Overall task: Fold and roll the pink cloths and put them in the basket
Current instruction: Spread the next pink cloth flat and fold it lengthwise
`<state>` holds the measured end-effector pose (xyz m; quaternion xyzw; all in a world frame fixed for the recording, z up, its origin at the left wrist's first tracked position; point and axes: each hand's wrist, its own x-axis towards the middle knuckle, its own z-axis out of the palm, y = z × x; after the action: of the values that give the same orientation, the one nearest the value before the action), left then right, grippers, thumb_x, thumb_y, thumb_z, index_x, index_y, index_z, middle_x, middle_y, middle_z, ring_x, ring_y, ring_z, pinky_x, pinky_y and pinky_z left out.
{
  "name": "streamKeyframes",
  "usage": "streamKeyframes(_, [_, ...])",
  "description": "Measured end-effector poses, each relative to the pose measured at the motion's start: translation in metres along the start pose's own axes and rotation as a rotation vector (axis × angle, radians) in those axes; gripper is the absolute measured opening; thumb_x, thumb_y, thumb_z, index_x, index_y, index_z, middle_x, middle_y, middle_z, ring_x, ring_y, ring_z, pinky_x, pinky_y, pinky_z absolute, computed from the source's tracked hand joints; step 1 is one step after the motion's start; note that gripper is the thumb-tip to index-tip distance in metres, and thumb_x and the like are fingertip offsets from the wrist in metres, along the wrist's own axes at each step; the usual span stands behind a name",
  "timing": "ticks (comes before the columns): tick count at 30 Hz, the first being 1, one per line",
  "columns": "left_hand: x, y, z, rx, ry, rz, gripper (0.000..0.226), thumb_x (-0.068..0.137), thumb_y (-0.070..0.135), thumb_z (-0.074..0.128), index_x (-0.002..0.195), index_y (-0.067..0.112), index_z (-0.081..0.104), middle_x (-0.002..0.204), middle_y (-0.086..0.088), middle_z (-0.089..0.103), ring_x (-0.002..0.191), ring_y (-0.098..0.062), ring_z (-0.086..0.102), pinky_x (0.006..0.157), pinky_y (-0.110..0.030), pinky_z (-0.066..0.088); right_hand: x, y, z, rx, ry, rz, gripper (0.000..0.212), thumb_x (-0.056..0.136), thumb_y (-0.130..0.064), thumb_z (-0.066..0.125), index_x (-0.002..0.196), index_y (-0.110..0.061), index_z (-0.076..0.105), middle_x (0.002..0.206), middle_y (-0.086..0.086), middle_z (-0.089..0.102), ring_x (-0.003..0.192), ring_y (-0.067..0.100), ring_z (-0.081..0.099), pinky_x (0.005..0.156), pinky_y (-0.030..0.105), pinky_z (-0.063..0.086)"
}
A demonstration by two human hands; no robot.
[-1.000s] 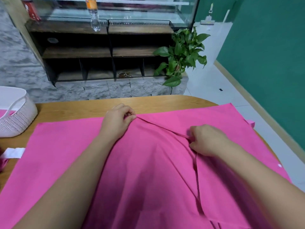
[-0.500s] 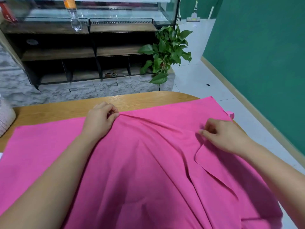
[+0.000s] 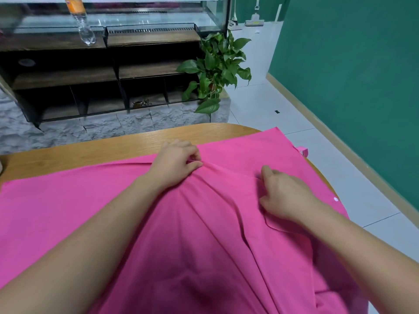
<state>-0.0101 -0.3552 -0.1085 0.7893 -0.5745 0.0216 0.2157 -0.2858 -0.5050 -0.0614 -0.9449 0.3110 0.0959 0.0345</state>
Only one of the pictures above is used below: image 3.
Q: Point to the white mop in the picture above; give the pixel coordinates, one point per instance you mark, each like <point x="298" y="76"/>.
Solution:
<point x="255" y="21"/>

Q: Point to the green potted plant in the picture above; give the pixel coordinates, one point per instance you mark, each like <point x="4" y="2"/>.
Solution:
<point x="216" y="68"/>

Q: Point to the person's right hand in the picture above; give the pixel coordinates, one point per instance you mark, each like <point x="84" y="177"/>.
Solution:
<point x="285" y="196"/>

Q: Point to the clear bottle with orange label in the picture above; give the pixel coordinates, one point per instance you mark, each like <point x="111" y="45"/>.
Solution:
<point x="81" y="21"/>

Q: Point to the dark wooden shelf cabinet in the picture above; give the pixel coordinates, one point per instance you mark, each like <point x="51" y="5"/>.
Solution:
<point x="72" y="81"/>

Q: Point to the person's right forearm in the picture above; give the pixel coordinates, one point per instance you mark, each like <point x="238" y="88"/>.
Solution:
<point x="366" y="258"/>

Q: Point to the person's left forearm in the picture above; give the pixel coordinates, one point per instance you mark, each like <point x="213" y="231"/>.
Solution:
<point x="72" y="251"/>

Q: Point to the person's left hand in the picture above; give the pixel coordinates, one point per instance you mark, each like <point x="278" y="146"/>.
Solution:
<point x="173" y="163"/>

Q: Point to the pink towel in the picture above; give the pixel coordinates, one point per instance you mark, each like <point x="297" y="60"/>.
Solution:
<point x="209" y="258"/>

